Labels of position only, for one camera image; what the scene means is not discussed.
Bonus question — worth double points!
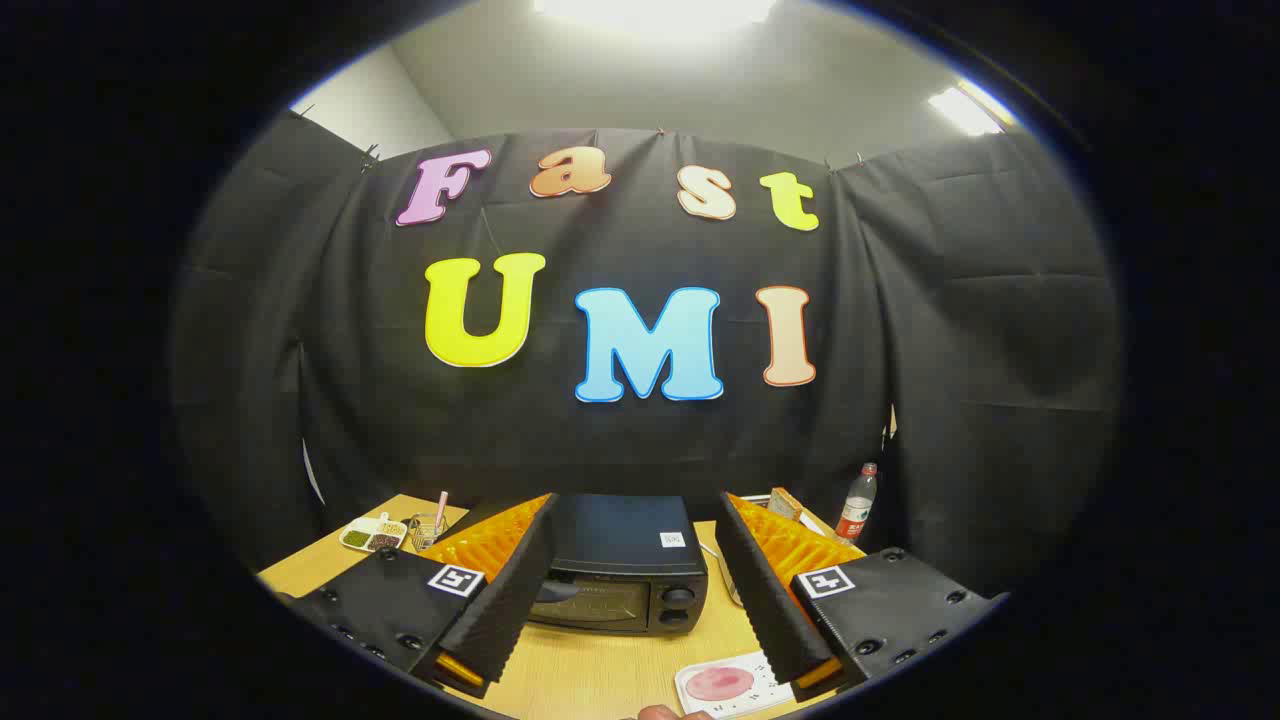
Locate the white pop-up toaster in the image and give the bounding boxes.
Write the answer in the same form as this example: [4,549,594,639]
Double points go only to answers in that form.
[742,492,849,546]

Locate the white power cable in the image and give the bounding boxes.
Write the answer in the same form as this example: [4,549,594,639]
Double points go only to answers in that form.
[700,543,743,607]

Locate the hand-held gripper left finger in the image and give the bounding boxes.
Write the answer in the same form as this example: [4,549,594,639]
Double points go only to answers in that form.
[275,492,559,699]

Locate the black toaster oven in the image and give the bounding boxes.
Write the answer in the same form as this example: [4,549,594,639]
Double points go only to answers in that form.
[525,493,709,636]

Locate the large ceiling light panel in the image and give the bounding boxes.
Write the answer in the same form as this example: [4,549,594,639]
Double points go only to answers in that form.
[530,0,781,31]

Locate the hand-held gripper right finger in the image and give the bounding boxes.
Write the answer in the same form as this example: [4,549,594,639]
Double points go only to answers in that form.
[714,490,1006,701]

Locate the white square plate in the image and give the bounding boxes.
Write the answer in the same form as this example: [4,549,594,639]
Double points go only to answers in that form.
[675,650,801,719]

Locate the black backdrop cloth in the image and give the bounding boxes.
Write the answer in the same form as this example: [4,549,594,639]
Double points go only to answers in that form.
[170,110,1126,601]

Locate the white divided snack dish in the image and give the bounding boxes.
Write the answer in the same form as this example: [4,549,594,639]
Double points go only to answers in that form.
[338,513,409,554]

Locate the clear water bottle red label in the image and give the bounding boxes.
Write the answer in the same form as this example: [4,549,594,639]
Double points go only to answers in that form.
[835,462,879,543]

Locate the small ceiling light panel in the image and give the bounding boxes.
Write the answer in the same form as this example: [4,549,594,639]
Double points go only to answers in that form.
[927,80,1016,136]

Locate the pink ham slice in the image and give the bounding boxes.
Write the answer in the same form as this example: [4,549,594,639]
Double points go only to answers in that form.
[686,666,756,703]

